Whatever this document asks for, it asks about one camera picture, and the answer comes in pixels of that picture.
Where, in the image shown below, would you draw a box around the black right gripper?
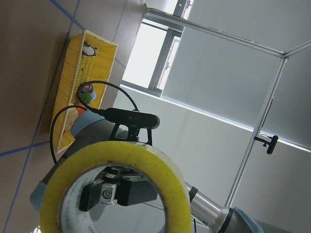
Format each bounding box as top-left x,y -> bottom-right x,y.
79,166 -> 157,212

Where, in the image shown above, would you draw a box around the yellow tape roll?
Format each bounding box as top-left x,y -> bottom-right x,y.
40,141 -> 191,233

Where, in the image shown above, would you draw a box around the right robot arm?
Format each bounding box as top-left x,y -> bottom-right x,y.
30,108 -> 262,233

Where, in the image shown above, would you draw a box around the yellow woven basket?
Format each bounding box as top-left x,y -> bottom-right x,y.
52,30 -> 118,154

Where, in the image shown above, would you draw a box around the toy carrot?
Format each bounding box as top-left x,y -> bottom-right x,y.
74,102 -> 87,116

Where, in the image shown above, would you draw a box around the croissant bread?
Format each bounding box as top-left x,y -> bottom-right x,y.
63,108 -> 78,134

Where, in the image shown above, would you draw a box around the green toy leaves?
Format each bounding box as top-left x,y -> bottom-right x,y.
80,93 -> 93,104

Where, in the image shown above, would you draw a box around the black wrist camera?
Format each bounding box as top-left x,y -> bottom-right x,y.
104,108 -> 160,146

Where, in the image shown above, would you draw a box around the black overhead camera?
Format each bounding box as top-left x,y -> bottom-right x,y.
254,135 -> 278,155

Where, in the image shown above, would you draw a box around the aluminium frame structure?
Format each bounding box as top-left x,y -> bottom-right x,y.
146,0 -> 311,204

